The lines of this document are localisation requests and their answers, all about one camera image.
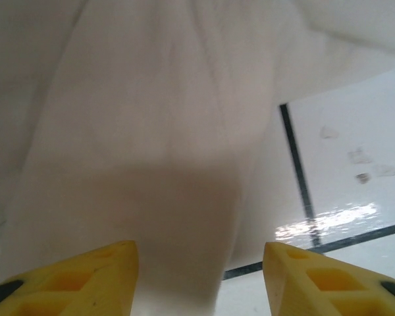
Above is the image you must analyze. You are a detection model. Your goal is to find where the white t-shirt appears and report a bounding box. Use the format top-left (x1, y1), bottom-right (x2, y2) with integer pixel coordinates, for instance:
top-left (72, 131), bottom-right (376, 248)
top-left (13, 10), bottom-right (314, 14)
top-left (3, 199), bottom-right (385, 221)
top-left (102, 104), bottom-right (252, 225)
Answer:
top-left (0, 0), bottom-right (395, 316)

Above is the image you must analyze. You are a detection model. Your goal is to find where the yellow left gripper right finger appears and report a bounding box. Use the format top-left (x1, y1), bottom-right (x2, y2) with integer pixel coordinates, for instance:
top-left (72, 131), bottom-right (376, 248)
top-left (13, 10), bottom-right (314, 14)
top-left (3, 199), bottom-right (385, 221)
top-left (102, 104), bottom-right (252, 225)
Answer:
top-left (262, 241), bottom-right (395, 316)

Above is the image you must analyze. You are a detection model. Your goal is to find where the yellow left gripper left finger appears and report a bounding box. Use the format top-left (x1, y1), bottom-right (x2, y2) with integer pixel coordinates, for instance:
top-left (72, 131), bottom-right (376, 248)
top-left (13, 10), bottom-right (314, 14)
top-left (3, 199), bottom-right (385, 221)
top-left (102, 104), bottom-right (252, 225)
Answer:
top-left (0, 240), bottom-right (140, 316)

